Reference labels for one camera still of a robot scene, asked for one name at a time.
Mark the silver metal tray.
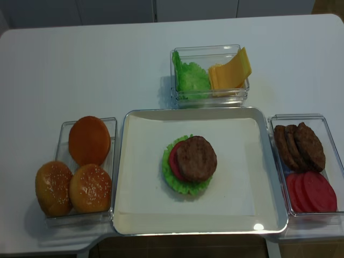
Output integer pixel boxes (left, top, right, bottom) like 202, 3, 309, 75
113, 107, 288, 235

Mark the clear bun container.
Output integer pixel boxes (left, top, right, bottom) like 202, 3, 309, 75
45, 117, 118, 227

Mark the middle red tomato slice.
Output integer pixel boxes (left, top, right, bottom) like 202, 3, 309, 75
294, 174, 313, 212

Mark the right brown patty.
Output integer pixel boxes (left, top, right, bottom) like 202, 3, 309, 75
294, 122, 326, 173

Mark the yellow cheese slice stack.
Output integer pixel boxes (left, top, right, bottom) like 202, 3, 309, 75
208, 63, 252, 91

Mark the right sesame bun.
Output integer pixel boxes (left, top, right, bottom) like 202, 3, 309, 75
69, 164, 112, 213

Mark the red tomato slice on tray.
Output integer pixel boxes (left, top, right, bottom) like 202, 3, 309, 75
168, 141, 188, 182

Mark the left brown patty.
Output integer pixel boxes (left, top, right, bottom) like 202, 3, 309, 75
274, 125, 299, 171

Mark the clear patty tomato container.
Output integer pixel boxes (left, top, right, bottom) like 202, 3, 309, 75
268, 114, 343, 234

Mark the sesame bun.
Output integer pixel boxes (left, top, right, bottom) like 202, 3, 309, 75
69, 164, 112, 213
35, 161, 73, 217

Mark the left red tomato slice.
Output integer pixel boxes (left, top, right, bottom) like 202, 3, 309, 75
286, 173, 304, 213

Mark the green lettuce leaf on tray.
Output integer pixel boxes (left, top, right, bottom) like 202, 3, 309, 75
161, 134, 212, 196

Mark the clear lettuce cheese container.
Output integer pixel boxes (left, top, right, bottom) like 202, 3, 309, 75
170, 45, 249, 108

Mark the left sesame bun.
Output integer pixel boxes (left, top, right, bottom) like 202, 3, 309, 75
35, 161, 73, 217

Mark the brown patty on tray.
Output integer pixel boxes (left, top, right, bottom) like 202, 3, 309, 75
176, 136, 217, 183

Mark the middle brown patty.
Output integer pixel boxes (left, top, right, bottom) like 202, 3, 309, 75
284, 125, 309, 171

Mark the plain smooth bun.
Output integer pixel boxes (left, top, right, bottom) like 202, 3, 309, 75
68, 116, 111, 166

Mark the right red tomato slice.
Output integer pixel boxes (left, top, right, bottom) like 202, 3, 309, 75
303, 171, 338, 212

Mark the green lettuce in container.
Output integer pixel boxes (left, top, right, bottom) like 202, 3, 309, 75
171, 51, 211, 100

